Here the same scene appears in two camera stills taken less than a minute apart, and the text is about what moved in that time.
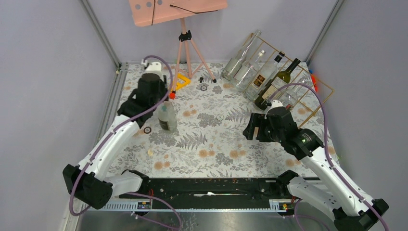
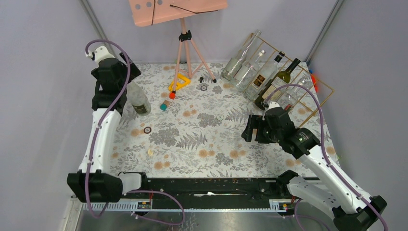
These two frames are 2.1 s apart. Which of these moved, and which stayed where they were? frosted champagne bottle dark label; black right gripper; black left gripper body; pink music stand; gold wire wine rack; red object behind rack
Moved: black left gripper body; frosted champagne bottle dark label
Stayed: pink music stand; gold wire wine rack; black right gripper; red object behind rack
